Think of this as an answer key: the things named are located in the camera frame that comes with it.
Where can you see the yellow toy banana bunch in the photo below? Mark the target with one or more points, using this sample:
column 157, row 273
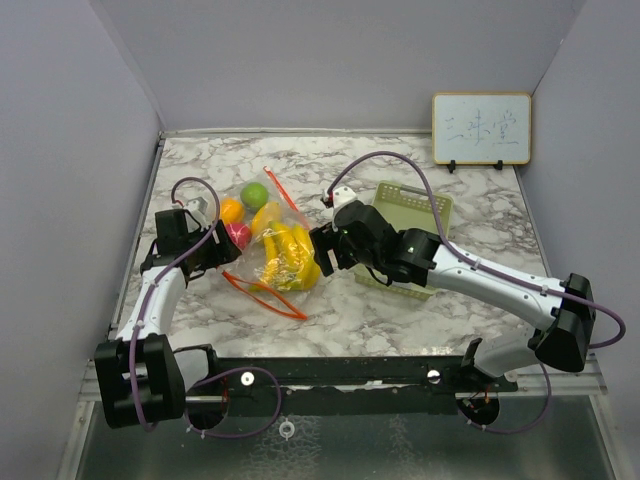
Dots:
column 284, row 259

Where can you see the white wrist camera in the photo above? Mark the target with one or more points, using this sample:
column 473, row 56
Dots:
column 338, row 197
column 197, row 208

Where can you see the clear orange-zip bag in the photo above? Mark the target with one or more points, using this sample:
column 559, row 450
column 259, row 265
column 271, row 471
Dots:
column 240, row 278
column 291, row 215

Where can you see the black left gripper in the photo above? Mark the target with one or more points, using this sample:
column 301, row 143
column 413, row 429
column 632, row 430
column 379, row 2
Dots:
column 222, row 252

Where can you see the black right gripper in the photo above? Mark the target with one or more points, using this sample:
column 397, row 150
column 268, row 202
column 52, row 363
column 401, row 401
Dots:
column 325, row 238

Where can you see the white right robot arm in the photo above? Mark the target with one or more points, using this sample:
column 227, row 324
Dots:
column 559, row 314

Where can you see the pale green perforated basket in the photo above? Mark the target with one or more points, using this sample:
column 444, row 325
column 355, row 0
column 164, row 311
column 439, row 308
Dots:
column 403, row 207

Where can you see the green toy apple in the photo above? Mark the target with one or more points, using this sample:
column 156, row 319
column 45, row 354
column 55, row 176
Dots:
column 254, row 196

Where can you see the red toy apple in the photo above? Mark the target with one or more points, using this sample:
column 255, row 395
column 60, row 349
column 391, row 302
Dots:
column 240, row 234

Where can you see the orange toy bell pepper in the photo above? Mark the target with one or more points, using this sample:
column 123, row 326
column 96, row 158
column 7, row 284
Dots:
column 231, row 211

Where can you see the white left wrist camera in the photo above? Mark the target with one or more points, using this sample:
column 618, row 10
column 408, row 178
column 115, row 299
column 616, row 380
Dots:
column 197, row 208

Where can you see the small whiteboard with wooden frame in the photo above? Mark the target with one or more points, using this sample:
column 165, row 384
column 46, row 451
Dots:
column 485, row 128

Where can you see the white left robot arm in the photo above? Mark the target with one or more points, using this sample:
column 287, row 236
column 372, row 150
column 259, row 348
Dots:
column 139, row 378

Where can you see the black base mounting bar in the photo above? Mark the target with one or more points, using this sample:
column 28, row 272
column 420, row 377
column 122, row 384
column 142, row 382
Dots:
column 326, row 386

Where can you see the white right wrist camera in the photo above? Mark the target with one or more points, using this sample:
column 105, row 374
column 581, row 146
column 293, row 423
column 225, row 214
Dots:
column 338, row 197

